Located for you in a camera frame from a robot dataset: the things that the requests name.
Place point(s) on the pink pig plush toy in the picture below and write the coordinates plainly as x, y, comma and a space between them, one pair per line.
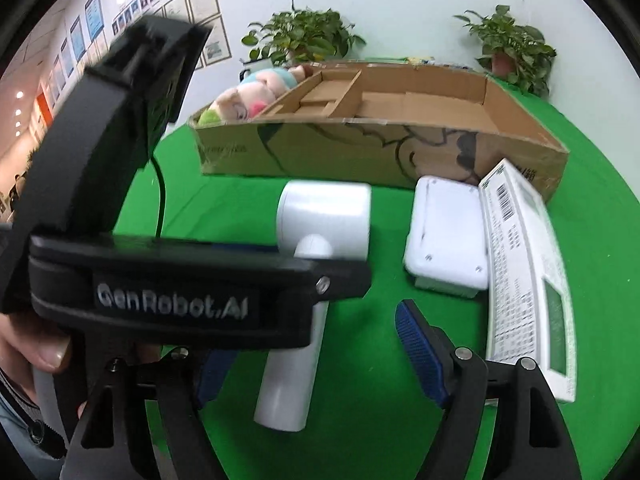
250, 95

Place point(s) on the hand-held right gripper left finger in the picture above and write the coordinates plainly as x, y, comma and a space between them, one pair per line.
215, 375

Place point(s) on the yellow packet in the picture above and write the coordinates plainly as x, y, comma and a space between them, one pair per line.
420, 61

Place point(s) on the large cardboard box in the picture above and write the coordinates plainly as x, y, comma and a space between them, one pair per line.
340, 150

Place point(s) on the white rectangular plastic device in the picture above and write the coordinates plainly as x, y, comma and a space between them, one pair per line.
445, 230

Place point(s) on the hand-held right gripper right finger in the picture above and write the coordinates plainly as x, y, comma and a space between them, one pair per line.
420, 345

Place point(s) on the wall of framed certificates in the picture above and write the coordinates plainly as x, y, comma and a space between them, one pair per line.
217, 40

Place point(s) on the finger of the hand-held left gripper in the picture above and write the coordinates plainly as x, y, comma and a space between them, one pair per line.
345, 280

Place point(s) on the blue patterned tissue packet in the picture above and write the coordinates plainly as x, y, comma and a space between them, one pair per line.
456, 66

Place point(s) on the person's left hand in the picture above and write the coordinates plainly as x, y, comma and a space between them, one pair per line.
40, 345

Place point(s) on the pothos plant in terracotta pot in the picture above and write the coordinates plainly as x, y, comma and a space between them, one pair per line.
510, 45

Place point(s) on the long white barcode box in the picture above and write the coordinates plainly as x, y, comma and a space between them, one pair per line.
525, 280

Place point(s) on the green tablecloth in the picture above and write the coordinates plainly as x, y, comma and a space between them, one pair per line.
360, 360

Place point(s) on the pothos plant in white mug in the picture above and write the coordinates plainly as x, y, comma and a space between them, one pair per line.
305, 32

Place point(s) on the white hair dryer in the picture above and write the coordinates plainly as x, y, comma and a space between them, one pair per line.
325, 215

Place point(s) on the blue wall poster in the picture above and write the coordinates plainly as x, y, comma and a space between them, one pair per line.
76, 37
94, 12

